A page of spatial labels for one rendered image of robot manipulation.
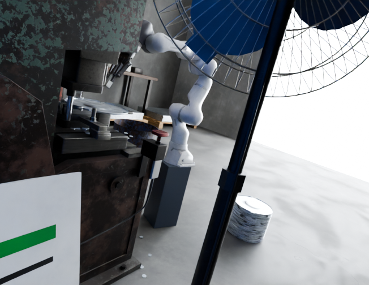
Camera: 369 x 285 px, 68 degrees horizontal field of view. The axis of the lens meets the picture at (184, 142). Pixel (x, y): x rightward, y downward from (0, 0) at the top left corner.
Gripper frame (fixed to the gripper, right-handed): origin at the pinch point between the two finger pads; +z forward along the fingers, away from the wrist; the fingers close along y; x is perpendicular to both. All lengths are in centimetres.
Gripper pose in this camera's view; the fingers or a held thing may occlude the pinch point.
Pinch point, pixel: (110, 81)
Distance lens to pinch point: 151.8
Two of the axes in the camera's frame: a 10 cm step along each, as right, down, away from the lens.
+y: -7.8, -3.3, 5.3
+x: -4.1, -3.7, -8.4
